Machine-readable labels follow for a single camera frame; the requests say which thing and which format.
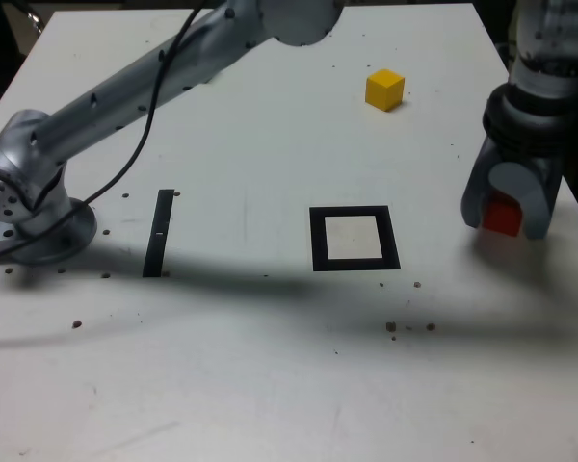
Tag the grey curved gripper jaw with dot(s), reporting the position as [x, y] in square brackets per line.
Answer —
[474, 192]
[534, 192]

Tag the red cube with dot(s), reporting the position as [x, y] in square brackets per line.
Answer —
[501, 216]

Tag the yellow cube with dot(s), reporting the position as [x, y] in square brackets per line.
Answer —
[384, 91]

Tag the black tape square outline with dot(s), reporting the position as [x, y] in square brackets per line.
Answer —
[318, 240]

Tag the black tape strip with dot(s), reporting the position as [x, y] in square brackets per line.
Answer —
[156, 231]

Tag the metal frame piece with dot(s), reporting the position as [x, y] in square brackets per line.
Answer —
[36, 19]

